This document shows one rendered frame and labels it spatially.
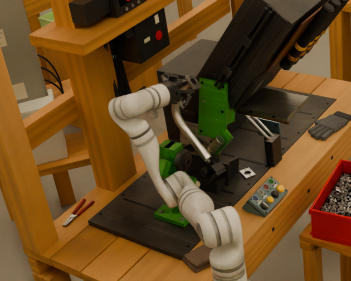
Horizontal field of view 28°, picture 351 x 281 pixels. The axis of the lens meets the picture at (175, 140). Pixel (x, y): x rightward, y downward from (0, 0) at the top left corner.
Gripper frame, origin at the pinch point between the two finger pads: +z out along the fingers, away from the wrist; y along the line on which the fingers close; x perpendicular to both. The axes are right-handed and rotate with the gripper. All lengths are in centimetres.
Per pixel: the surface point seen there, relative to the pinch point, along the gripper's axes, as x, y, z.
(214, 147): 11.5, -20.4, 9.1
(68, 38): 8.0, 30.4, -27.5
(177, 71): 15.1, 12.0, 19.9
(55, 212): 186, 16, 72
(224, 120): 4.3, -14.6, 12.5
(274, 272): 83, -76, 86
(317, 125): 1, -32, 58
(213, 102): 3.8, -7.4, 12.5
